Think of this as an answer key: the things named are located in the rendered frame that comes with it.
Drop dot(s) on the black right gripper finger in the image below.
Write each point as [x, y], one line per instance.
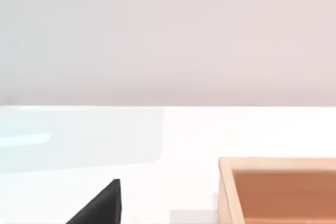
[105, 205]

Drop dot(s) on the shallow salmon-coloured box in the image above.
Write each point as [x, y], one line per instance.
[278, 192]

